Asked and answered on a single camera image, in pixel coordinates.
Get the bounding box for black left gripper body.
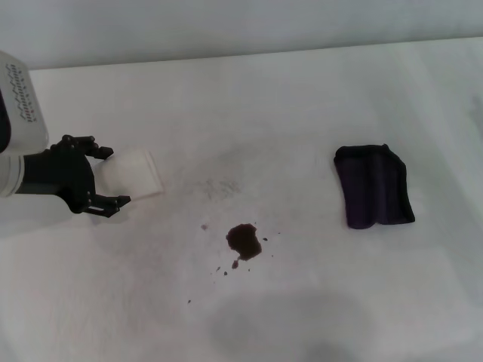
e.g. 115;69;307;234
17;149;96;215

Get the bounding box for white paper cup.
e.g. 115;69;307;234
90;149;166;203

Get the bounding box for dark purple rag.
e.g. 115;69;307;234
333;143;417;231

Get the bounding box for dark brown liquid stain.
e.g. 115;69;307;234
225;222;263;262

